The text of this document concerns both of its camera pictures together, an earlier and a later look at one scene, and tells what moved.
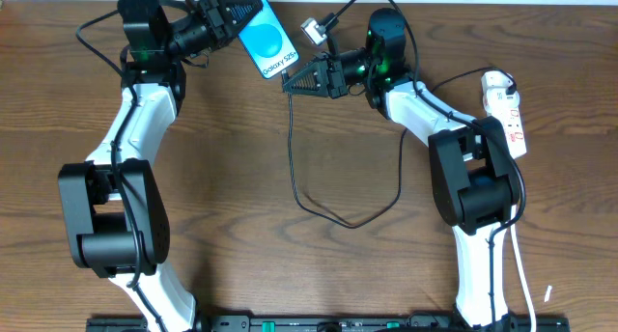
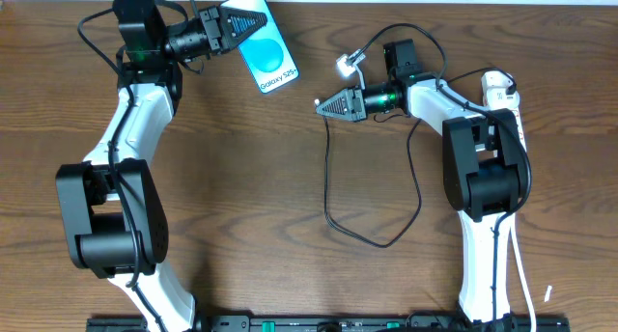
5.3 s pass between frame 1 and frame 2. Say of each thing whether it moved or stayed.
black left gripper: moved
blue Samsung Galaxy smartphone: moved
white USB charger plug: stayed
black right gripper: moved
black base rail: stayed
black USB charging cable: moved
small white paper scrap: stayed
